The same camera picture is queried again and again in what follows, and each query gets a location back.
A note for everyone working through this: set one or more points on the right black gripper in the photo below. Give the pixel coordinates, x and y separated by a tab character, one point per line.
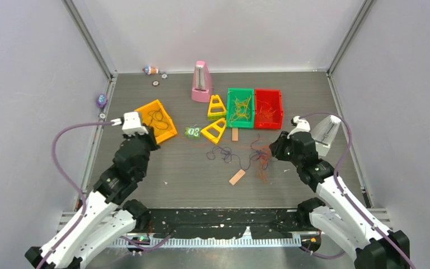
279	145

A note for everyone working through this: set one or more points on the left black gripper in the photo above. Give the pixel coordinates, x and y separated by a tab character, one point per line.
150	137

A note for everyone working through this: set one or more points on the orange plastic bin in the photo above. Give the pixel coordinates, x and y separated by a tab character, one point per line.
155	115

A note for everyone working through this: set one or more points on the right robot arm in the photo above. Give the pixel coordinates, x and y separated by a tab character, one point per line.
336	212

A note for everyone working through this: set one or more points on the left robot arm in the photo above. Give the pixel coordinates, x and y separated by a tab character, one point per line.
107	214

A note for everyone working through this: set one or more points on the white metronome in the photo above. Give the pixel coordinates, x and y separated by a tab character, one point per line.
324	134

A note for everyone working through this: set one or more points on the red plastic bin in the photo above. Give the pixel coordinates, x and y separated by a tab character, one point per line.
268	109

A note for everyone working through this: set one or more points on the purple toy ball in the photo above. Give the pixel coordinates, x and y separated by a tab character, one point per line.
102	101

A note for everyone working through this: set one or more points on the green owl toy block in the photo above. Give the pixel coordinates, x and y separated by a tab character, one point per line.
192	132

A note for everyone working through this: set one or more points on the flat wooden block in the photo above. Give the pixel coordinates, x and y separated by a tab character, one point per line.
234	179

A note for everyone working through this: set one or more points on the small wooden block upright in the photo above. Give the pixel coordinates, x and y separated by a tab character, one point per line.
235	134

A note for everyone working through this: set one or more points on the green plastic bin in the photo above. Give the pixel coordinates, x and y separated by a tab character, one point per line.
240	108

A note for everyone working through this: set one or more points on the yellow triangle block lower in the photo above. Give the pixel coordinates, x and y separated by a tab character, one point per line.
214	131

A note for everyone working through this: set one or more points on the yellow triangle block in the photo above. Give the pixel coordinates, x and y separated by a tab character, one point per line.
216	108
214	131

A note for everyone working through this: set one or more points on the small toy figurine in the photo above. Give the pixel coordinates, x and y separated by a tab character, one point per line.
149	70

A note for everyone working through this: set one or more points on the yellow triangle block upper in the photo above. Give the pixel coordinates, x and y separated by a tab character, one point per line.
216	108

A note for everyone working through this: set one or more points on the pink metronome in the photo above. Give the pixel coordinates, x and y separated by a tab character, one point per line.
202	86

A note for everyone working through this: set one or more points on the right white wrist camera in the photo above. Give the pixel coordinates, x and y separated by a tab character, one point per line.
299	125

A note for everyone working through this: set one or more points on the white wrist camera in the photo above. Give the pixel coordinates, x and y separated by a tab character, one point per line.
299	125
131	124

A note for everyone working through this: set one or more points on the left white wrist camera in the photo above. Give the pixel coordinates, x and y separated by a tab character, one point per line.
131	124

